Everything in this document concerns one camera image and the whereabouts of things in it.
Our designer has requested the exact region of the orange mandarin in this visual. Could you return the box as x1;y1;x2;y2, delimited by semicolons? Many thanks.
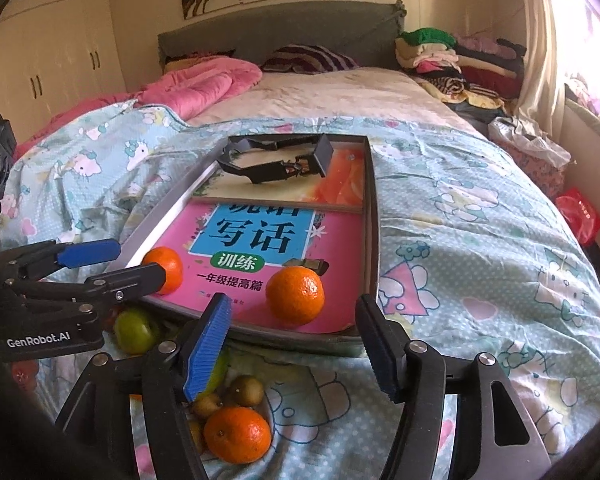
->
142;246;184;295
265;266;325;327
204;406;272;465

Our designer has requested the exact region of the red tomato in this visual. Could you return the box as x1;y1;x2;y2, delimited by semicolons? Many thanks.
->
102;304;125;333

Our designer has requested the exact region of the smaller green citrus fruit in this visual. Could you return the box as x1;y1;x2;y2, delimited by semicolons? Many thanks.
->
114;308;160;356

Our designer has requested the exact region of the brown kiwi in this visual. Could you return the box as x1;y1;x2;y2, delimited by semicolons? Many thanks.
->
224;375;264;408
188;418;206;454
189;392;224;420

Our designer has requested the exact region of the large green citrus fruit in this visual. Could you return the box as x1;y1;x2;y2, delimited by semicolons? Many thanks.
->
201;349;230;394

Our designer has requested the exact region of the pink chinese workbook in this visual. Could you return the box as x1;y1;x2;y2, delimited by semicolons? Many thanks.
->
156;200;363;334

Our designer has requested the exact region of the hello kitty blue quilt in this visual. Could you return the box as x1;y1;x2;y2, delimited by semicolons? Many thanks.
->
0;102;600;479

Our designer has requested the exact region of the grey shallow tray box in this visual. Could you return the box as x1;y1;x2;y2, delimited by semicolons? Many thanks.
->
114;133;379;356

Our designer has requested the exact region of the black plastic gripper part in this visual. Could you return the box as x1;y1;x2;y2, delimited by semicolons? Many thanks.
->
216;134;334;184

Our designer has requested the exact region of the white wardrobe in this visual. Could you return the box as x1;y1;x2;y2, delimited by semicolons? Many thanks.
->
0;0;125;142

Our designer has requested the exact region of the pink folded blanket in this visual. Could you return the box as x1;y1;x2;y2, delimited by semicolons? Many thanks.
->
15;55;262;160

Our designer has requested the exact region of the red plastic bag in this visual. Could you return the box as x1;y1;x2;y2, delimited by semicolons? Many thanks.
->
555;188;600;246

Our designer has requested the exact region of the white plastic bag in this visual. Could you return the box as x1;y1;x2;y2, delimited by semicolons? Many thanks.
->
488;117;571;169

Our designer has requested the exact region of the striped purple pillow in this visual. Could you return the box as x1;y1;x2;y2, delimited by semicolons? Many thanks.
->
260;44;360;75

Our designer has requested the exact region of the cream curtain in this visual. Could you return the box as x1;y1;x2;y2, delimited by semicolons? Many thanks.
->
517;0;565;142

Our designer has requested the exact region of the pile of folded clothes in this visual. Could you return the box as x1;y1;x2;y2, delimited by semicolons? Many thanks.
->
394;27;527;112

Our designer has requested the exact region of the grey green headboard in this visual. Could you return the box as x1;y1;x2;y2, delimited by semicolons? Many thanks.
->
158;0;407;70

